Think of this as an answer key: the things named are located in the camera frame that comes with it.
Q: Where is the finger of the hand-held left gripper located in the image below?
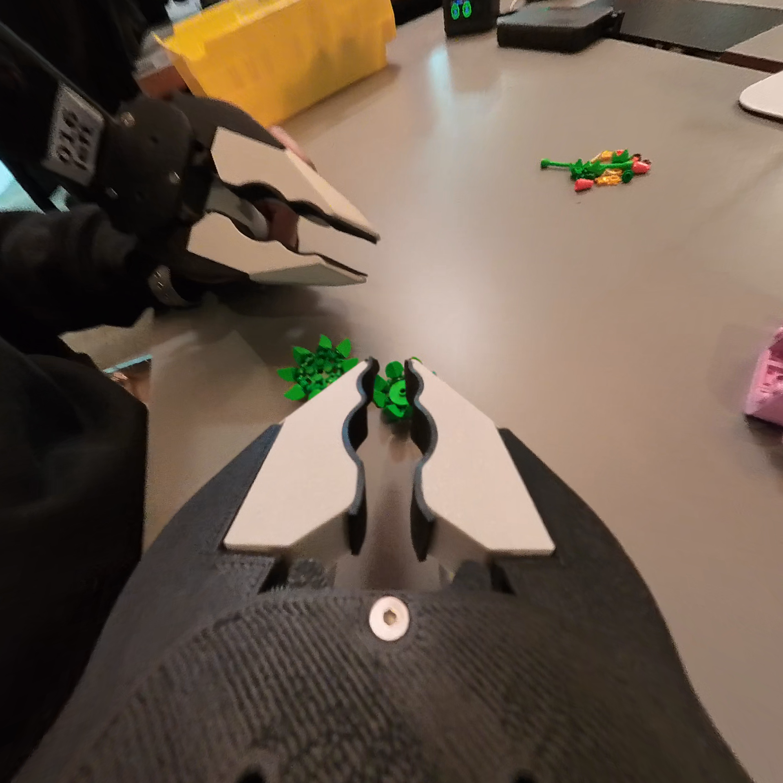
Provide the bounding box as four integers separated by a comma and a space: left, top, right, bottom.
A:
185, 211, 369, 288
208, 126, 381, 246

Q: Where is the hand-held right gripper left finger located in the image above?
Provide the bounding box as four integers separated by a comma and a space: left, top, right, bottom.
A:
223, 359, 375, 556

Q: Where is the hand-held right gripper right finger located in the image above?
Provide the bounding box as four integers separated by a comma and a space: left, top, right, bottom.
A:
404, 359, 556, 564

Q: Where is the large green brick leaf rosette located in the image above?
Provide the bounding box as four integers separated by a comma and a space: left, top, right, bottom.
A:
276, 334, 362, 403

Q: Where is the small green brick leaf rosette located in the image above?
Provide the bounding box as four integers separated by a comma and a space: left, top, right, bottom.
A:
371, 358, 438, 424

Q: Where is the person's left hand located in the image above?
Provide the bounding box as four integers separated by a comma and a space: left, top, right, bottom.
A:
257, 197, 302, 253

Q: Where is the grey wrist watch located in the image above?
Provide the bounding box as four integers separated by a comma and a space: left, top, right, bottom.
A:
148, 265, 199, 308

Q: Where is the yellow plastic bin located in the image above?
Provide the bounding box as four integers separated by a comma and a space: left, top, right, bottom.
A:
154, 0, 398, 128

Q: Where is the person's black clad torso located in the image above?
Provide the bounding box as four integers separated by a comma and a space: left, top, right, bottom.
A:
0, 330, 150, 783

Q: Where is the black device with green display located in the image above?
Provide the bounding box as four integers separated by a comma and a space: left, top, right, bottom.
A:
442, 0, 495, 39

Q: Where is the pink toy brick pot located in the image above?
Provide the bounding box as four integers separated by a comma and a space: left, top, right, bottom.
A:
744, 327, 783, 427

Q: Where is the black power brick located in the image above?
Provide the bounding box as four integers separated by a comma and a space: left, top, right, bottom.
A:
497, 3, 626, 55

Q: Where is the pile of small flower bricks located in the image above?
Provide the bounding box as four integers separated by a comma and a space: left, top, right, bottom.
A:
572, 148, 652, 192

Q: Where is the white book stand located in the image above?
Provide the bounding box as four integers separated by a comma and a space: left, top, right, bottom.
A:
737, 70, 783, 121

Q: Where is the grey desk cable flap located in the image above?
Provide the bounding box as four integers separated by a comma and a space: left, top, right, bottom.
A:
612, 0, 783, 55

